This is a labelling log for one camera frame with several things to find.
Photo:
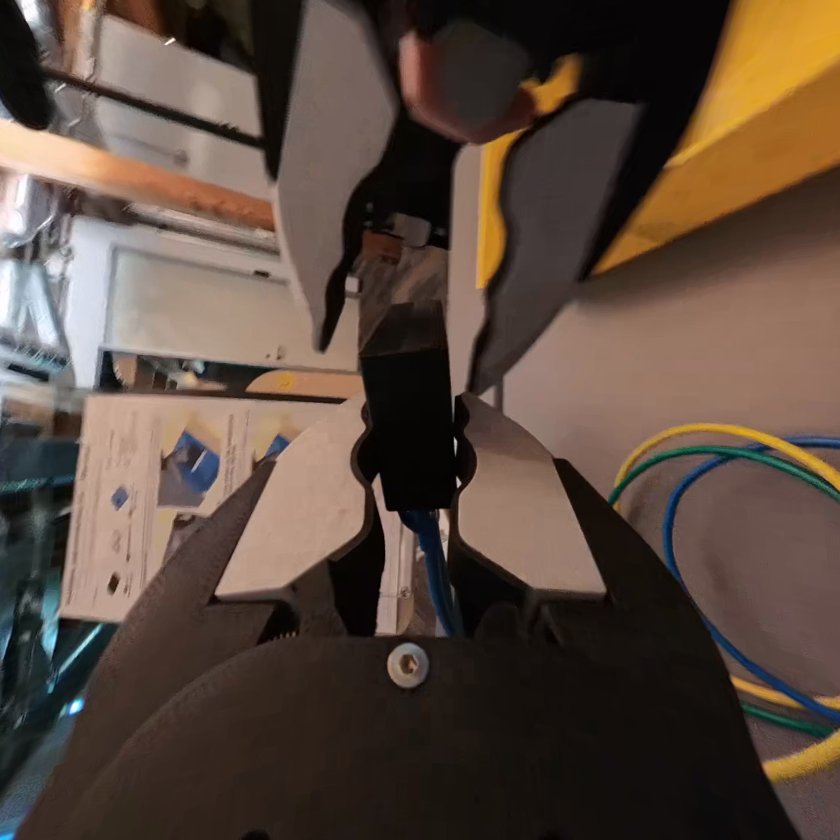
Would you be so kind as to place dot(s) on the person's right hand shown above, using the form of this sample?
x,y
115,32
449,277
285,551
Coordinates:
x,y
417,98

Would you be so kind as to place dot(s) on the printed instruction sheet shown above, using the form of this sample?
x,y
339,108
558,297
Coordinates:
x,y
131,459

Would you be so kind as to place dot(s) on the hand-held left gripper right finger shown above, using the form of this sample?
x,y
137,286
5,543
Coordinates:
x,y
525,518

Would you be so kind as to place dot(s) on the black network switch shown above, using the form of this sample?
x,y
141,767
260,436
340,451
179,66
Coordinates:
x,y
407,426

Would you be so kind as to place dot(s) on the black round-base pole stand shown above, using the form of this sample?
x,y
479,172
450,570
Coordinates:
x,y
19,65

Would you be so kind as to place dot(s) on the white door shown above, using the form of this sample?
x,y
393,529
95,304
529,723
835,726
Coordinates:
x,y
197,308

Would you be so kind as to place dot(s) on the yellow smiley sticker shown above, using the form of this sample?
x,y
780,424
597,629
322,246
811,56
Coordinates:
x,y
285,379

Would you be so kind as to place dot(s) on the yellow plastic bin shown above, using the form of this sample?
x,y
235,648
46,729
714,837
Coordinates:
x,y
754,131

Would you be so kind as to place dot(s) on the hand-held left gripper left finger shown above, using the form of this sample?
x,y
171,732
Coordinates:
x,y
295,518

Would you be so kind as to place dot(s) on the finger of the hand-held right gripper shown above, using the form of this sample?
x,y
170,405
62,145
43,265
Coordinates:
x,y
328,131
558,197

